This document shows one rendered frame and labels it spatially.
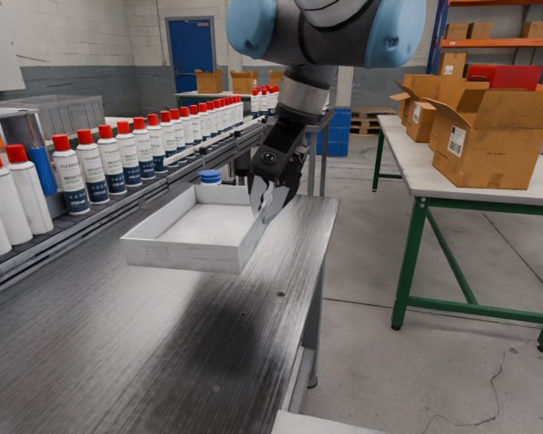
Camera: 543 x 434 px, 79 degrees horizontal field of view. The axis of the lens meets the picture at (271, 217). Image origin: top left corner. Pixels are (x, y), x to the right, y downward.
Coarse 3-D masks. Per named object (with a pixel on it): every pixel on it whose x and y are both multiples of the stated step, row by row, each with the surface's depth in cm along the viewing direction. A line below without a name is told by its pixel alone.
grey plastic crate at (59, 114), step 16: (48, 96) 252; (64, 96) 257; (80, 96) 255; (96, 96) 246; (48, 112) 206; (64, 112) 218; (80, 112) 232; (96, 112) 248; (48, 128) 207; (64, 128) 219; (80, 128) 234
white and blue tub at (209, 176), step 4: (200, 172) 115; (204, 172) 115; (208, 172) 115; (212, 172) 115; (216, 172) 115; (220, 172) 115; (200, 176) 115; (204, 176) 112; (208, 176) 112; (212, 176) 112; (216, 176) 113; (220, 176) 115; (204, 180) 113; (208, 180) 113; (212, 180) 113; (216, 180) 114; (220, 180) 116; (204, 184) 114; (208, 184) 114; (212, 184) 114; (216, 184) 114; (220, 184) 116
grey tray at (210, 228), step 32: (192, 192) 76; (224, 192) 76; (160, 224) 64; (192, 224) 68; (224, 224) 67; (256, 224) 58; (128, 256) 54; (160, 256) 53; (192, 256) 51; (224, 256) 50
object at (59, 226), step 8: (144, 184) 109; (128, 192) 103; (112, 200) 97; (120, 200) 97; (96, 208) 91; (104, 208) 92; (64, 216) 87; (72, 216) 87; (80, 216) 87; (88, 216) 87; (56, 224) 83; (64, 224) 83; (72, 224) 83; (56, 232) 78; (32, 240) 75; (40, 240) 75; (16, 248) 72; (24, 248) 72; (8, 256) 69
